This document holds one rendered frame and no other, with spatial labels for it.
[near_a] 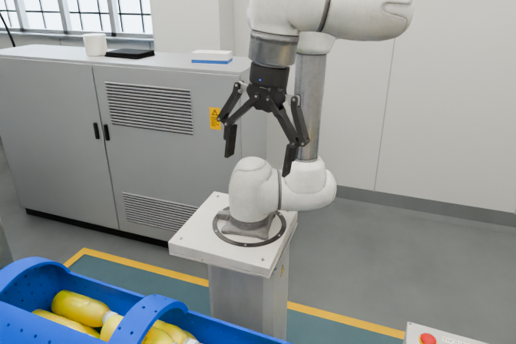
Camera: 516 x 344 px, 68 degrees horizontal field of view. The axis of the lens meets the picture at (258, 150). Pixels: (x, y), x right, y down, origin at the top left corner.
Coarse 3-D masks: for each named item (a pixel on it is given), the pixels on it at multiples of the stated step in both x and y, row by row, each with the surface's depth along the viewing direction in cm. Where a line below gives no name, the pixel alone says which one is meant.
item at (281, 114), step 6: (270, 96) 74; (270, 102) 73; (270, 108) 74; (276, 108) 73; (282, 108) 76; (276, 114) 74; (282, 114) 74; (282, 120) 74; (288, 120) 75; (282, 126) 74; (288, 126) 74; (288, 132) 74; (294, 132) 75; (288, 138) 75; (294, 138) 74; (294, 144) 73
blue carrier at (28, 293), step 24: (24, 264) 102; (48, 264) 113; (0, 288) 95; (24, 288) 106; (48, 288) 114; (72, 288) 116; (96, 288) 112; (120, 288) 108; (0, 312) 91; (24, 312) 89; (120, 312) 111; (144, 312) 87; (168, 312) 104; (192, 312) 100; (0, 336) 89; (24, 336) 87; (48, 336) 85; (72, 336) 84; (120, 336) 82; (144, 336) 83; (216, 336) 100; (240, 336) 97; (264, 336) 93
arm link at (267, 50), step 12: (252, 36) 69; (264, 36) 67; (276, 36) 67; (288, 36) 67; (252, 48) 70; (264, 48) 68; (276, 48) 68; (288, 48) 68; (252, 60) 70; (264, 60) 69; (276, 60) 68; (288, 60) 69
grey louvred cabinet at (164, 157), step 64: (0, 64) 287; (64, 64) 266; (128, 64) 250; (192, 64) 247; (0, 128) 314; (64, 128) 289; (128, 128) 268; (192, 128) 250; (256, 128) 268; (64, 192) 316; (128, 192) 291; (192, 192) 270
